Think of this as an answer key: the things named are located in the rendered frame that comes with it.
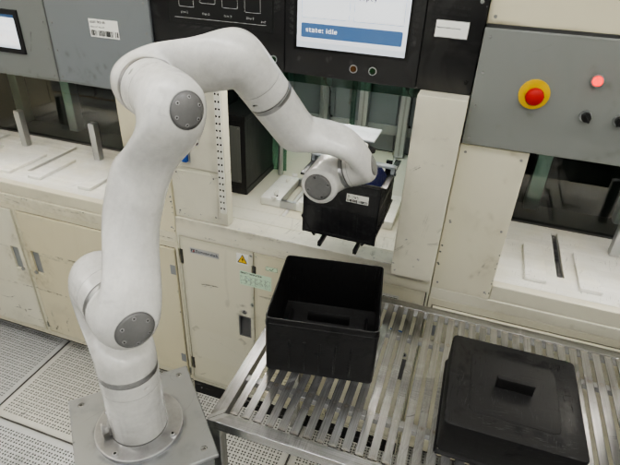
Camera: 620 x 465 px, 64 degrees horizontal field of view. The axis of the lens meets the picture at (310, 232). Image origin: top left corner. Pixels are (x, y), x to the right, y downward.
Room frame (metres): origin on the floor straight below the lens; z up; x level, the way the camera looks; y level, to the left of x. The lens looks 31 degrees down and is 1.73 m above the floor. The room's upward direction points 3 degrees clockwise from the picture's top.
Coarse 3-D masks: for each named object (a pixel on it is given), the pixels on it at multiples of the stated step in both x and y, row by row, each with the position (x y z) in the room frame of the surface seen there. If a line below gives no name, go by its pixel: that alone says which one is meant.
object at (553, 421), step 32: (480, 352) 0.90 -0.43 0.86; (512, 352) 0.91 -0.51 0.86; (448, 384) 0.80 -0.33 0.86; (480, 384) 0.80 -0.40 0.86; (512, 384) 0.79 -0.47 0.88; (544, 384) 0.81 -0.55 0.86; (576, 384) 0.82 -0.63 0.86; (448, 416) 0.71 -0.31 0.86; (480, 416) 0.71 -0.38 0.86; (512, 416) 0.72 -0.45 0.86; (544, 416) 0.72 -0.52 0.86; (576, 416) 0.73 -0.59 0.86; (448, 448) 0.69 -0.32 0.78; (480, 448) 0.67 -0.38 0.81; (512, 448) 0.65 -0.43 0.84; (544, 448) 0.64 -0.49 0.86; (576, 448) 0.65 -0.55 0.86
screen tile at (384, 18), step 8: (392, 0) 1.28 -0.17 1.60; (400, 0) 1.28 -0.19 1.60; (360, 8) 1.30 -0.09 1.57; (368, 8) 1.30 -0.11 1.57; (376, 8) 1.29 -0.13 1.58; (384, 8) 1.29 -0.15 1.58; (392, 8) 1.28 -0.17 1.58; (400, 8) 1.28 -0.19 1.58; (360, 16) 1.30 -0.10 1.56; (368, 16) 1.30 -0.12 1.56; (376, 16) 1.29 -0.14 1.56; (384, 16) 1.29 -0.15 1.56; (392, 16) 1.28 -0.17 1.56; (400, 16) 1.27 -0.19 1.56; (384, 24) 1.29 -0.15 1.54; (392, 24) 1.28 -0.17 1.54; (400, 24) 1.27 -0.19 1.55
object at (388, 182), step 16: (352, 128) 1.31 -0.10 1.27; (368, 128) 1.32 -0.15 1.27; (352, 192) 1.18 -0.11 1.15; (368, 192) 1.16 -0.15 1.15; (384, 192) 1.20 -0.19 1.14; (304, 208) 1.22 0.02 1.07; (320, 208) 1.20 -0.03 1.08; (336, 208) 1.19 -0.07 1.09; (352, 208) 1.18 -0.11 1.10; (368, 208) 1.16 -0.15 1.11; (384, 208) 1.23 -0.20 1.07; (304, 224) 1.22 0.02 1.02; (320, 224) 1.20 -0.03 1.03; (336, 224) 1.19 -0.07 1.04; (352, 224) 1.17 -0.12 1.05; (368, 224) 1.16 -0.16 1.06; (320, 240) 1.21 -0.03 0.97; (352, 240) 1.17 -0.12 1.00; (368, 240) 1.16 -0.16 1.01
